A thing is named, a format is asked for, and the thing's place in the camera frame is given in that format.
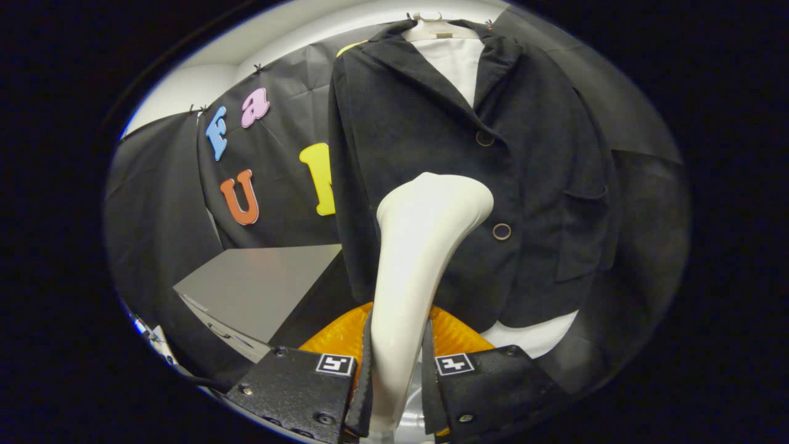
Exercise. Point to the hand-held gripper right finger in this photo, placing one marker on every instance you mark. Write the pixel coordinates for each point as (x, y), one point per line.
(493, 388)

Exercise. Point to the black backdrop cloth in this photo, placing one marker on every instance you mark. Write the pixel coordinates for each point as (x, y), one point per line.
(271, 185)

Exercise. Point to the white dress form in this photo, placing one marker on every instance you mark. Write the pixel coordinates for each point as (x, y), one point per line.
(456, 68)

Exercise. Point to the black suit jacket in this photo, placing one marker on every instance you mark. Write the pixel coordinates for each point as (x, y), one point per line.
(400, 123)

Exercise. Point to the white plastic hanger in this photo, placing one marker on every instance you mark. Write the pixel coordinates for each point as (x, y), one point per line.
(437, 29)

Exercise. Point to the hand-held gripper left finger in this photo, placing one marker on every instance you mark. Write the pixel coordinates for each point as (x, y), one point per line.
(296, 388)

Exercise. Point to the white and blue equipment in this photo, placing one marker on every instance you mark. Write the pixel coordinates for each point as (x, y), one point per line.
(154, 339)

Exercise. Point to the grey cabinet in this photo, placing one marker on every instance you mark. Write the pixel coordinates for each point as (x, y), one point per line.
(259, 283)

